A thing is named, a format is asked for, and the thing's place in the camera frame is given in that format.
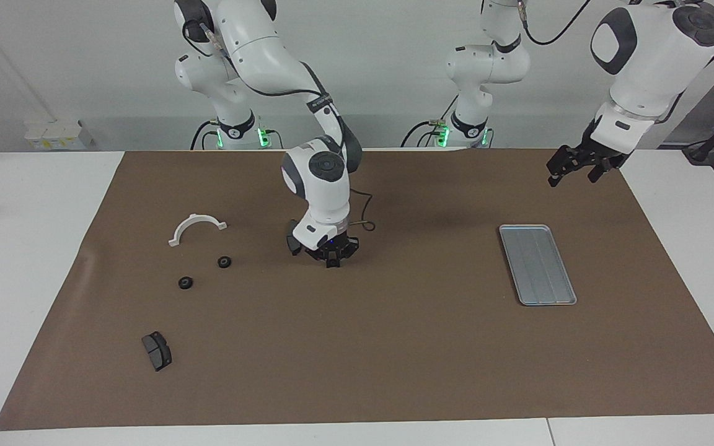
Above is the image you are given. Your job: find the silver metal tray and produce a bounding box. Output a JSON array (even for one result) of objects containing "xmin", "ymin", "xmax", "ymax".
[{"xmin": 498, "ymin": 224, "xmax": 578, "ymax": 307}]

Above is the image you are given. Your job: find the brown table mat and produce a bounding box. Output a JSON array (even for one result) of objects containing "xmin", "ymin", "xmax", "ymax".
[{"xmin": 0, "ymin": 149, "xmax": 714, "ymax": 431}]

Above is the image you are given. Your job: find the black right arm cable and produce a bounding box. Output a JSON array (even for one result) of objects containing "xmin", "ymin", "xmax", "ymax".
[{"xmin": 345, "ymin": 186, "xmax": 376, "ymax": 233}]

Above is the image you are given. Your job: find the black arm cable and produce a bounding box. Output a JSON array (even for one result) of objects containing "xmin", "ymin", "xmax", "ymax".
[
  {"xmin": 518, "ymin": 0, "xmax": 593, "ymax": 46},
  {"xmin": 345, "ymin": 186, "xmax": 376, "ymax": 233}
]

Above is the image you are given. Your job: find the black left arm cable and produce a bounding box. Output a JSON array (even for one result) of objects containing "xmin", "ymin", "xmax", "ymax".
[{"xmin": 518, "ymin": 0, "xmax": 593, "ymax": 46}]

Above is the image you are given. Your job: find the white semicircular plastic bracket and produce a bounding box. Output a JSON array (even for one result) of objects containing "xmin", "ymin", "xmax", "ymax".
[{"xmin": 168, "ymin": 213, "xmax": 229, "ymax": 248}]

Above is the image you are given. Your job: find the black left base cable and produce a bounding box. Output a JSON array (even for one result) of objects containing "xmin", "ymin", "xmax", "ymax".
[{"xmin": 400, "ymin": 120, "xmax": 441, "ymax": 149}]

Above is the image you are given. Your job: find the black base cable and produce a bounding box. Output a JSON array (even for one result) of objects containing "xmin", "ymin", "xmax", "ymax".
[
  {"xmin": 190, "ymin": 120, "xmax": 220, "ymax": 150},
  {"xmin": 400, "ymin": 120, "xmax": 441, "ymax": 149}
]

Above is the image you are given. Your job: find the black right base cable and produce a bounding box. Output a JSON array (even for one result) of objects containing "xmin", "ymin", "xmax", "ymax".
[{"xmin": 190, "ymin": 120, "xmax": 220, "ymax": 150}]

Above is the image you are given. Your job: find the white wall socket box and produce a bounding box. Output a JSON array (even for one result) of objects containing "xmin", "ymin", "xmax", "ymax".
[{"xmin": 24, "ymin": 119, "xmax": 94, "ymax": 151}]

